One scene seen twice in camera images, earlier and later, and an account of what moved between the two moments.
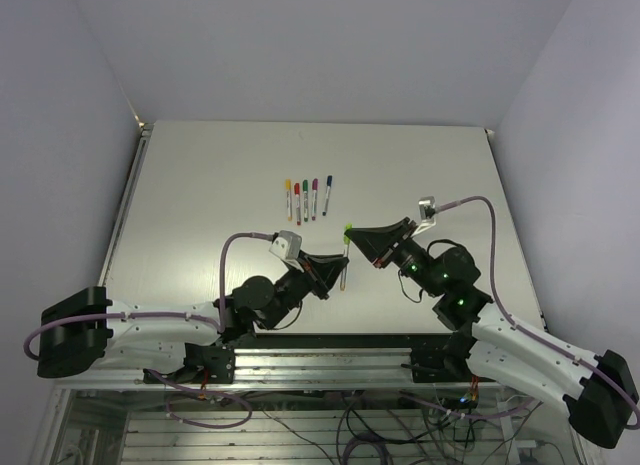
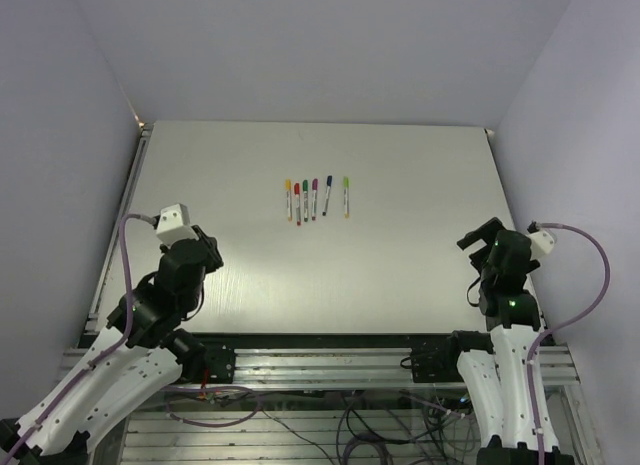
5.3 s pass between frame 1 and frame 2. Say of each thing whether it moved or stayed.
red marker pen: stayed
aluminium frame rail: stayed
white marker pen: stayed
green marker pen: stayed
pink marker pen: stayed
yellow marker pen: stayed
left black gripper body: moved
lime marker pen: moved
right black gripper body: moved
